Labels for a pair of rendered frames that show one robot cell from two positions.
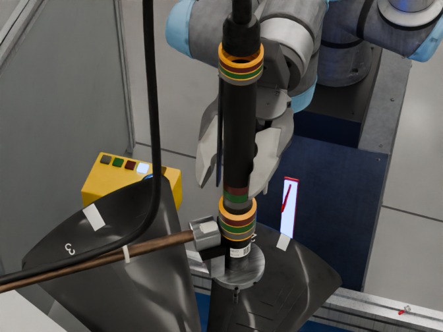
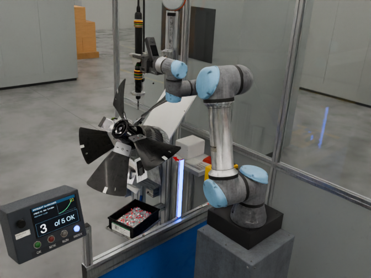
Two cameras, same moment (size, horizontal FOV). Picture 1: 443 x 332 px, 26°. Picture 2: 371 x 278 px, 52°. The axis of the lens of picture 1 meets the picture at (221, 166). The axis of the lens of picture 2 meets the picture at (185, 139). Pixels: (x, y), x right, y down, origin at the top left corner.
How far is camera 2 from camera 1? 2.45 m
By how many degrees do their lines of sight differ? 90
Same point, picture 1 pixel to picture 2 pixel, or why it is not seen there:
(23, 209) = not seen: hidden behind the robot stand
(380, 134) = (209, 232)
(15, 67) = (313, 191)
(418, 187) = not seen: outside the picture
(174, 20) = not seen: hidden behind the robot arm
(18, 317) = (176, 118)
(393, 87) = (233, 249)
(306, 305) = (142, 154)
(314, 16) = (165, 63)
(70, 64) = (347, 246)
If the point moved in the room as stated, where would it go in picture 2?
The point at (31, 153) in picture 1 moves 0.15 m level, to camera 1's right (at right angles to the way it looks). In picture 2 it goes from (302, 231) to (296, 244)
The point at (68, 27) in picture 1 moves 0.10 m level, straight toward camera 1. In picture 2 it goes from (355, 231) to (335, 226)
